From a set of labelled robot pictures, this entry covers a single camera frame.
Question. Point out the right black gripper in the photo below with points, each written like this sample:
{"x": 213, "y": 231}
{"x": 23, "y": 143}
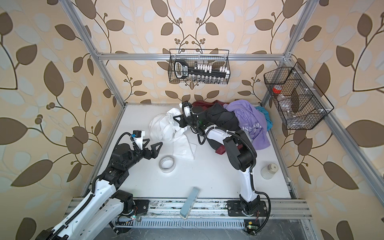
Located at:
{"x": 182, "y": 121}

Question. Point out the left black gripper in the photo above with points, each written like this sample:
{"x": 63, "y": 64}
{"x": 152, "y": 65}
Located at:
{"x": 147, "y": 155}

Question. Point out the white cloth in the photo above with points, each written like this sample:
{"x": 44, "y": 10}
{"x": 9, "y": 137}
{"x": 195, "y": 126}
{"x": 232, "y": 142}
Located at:
{"x": 163, "y": 127}

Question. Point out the purple cloth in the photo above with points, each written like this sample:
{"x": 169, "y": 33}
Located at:
{"x": 252, "y": 121}

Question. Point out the teal cloth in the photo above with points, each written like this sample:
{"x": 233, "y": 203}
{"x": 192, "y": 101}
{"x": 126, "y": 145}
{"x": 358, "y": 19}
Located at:
{"x": 267, "y": 116}

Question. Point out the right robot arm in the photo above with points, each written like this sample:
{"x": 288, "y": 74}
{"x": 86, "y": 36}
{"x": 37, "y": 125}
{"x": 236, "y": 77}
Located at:
{"x": 243, "y": 158}

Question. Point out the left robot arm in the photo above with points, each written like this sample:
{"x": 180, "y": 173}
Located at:
{"x": 106, "y": 201}

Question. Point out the black cloth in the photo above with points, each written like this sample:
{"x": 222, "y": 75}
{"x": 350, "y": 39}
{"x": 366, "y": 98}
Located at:
{"x": 219, "y": 116}

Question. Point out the maroon cloth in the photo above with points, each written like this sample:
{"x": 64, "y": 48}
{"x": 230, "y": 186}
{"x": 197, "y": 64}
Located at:
{"x": 199, "y": 106}

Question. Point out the roll of clear tape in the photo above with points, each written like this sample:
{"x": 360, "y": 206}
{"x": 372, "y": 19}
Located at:
{"x": 167, "y": 164}

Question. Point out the black white tool in basket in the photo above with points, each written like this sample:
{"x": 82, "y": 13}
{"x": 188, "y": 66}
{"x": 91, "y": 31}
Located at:
{"x": 182, "y": 70}

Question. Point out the grey sponge block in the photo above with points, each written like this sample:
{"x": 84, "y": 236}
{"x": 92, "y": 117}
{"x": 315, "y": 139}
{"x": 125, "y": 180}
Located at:
{"x": 188, "y": 204}

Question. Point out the clear bottle red cap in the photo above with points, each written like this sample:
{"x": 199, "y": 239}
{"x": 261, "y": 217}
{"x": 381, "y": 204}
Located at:
{"x": 288, "y": 106}

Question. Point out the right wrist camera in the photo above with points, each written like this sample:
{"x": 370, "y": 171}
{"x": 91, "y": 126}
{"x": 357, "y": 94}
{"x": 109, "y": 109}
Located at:
{"x": 187, "y": 109}

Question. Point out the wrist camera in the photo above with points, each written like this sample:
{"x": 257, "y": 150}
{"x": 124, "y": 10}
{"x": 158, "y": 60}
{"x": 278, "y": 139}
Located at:
{"x": 187, "y": 109}
{"x": 138, "y": 135}

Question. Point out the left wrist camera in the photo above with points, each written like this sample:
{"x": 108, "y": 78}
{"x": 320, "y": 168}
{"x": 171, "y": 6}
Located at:
{"x": 138, "y": 135}

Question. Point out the back wire basket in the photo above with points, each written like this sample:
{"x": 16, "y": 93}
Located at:
{"x": 216, "y": 57}

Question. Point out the wire basket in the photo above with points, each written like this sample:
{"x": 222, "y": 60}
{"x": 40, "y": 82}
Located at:
{"x": 314, "y": 104}
{"x": 216, "y": 57}

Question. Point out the aluminium frame rail base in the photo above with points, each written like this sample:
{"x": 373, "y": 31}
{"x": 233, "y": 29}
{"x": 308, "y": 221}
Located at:
{"x": 214, "y": 214}

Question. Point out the right wire basket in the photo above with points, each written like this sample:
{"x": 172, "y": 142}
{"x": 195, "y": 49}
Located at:
{"x": 314, "y": 104}

